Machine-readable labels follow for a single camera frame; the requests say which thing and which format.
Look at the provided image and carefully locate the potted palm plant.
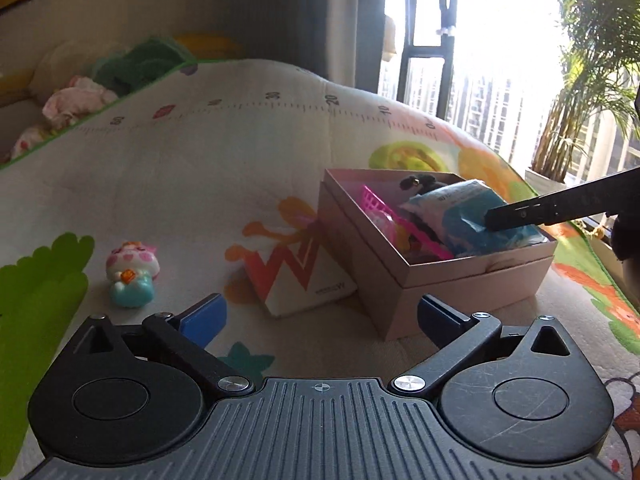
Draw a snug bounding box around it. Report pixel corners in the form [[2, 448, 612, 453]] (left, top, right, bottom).
[[525, 0, 639, 194]]

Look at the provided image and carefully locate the colourful play mat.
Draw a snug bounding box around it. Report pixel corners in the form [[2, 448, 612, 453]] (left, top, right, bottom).
[[0, 57, 640, 480]]

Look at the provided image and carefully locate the beige pillow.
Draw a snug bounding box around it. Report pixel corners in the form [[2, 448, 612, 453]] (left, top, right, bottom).
[[28, 40, 128, 105]]

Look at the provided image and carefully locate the pink patterned cloth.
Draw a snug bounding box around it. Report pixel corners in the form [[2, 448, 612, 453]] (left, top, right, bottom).
[[8, 76, 118, 162]]

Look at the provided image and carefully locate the pink blue mushroom toy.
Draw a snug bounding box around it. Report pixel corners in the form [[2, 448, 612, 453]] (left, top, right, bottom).
[[105, 242, 160, 309]]

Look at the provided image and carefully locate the white red paper box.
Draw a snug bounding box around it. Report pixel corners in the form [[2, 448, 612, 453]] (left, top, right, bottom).
[[241, 231, 357, 318]]

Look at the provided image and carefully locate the blue tissue pack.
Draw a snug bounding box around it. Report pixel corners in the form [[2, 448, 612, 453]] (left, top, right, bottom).
[[399, 179, 548, 257]]

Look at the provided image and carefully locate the pink cardboard box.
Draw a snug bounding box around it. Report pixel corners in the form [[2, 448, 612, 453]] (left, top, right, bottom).
[[318, 169, 558, 341]]

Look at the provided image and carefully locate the green towel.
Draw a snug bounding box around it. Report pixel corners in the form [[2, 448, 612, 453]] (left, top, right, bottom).
[[90, 37, 196, 96]]

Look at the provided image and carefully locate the black plush toy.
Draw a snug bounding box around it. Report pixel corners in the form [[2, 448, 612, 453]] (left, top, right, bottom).
[[399, 174, 444, 195]]

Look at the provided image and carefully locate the pink plastic basket scoop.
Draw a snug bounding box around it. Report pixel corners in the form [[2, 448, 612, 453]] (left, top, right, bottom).
[[359, 184, 454, 260]]

